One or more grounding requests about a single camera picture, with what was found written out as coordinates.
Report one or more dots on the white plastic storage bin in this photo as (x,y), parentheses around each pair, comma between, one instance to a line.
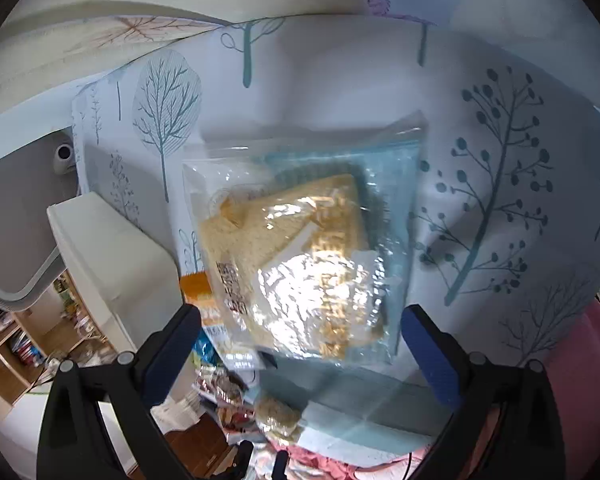
(128,283)

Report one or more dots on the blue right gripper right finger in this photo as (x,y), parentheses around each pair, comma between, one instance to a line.
(438,355)

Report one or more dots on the floral white bed sheet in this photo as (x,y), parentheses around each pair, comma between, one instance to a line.
(560,36)

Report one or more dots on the clear bag of yellow cakes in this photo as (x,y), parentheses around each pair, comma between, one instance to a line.
(304,237)

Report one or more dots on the orange snack packet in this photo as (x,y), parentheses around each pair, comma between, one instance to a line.
(197,291)

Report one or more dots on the pale puffed snack bag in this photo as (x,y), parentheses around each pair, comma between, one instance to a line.
(278,421)

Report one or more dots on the pink quilted blanket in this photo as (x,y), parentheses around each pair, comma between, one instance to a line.
(574,371)

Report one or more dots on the tree patterned table cloth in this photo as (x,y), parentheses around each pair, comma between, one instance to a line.
(506,223)

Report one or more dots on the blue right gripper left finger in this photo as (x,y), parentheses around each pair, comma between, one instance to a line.
(163,354)

